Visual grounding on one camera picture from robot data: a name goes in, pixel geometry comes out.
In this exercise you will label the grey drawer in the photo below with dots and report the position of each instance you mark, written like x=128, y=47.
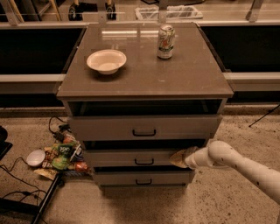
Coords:
x=144, y=127
x=144, y=178
x=138, y=157

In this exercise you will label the black stand base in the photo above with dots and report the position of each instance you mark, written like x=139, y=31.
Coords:
x=35, y=211

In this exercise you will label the black wheeled cart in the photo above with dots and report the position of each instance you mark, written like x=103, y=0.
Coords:
x=78, y=7

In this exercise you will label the green snack bag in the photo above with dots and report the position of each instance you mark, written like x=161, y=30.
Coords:
x=62, y=161

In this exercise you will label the white green soda can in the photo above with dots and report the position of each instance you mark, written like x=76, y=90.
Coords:
x=165, y=42

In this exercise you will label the tan snack wrapper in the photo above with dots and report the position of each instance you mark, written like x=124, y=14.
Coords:
x=47, y=173

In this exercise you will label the white paper bowl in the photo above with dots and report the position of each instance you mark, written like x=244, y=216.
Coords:
x=106, y=61

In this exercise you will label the black power adapter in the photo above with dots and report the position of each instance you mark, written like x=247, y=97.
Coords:
x=59, y=136

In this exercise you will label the white plastic tray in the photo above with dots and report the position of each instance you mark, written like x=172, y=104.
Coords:
x=172, y=12

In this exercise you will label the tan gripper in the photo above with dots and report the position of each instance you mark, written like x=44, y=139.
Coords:
x=192, y=160

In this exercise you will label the white bowl on floor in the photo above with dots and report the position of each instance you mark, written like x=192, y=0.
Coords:
x=36, y=158

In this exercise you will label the grey drawer cabinet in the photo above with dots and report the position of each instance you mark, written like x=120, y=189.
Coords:
x=190, y=83

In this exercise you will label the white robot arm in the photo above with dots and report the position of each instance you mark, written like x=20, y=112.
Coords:
x=219, y=154

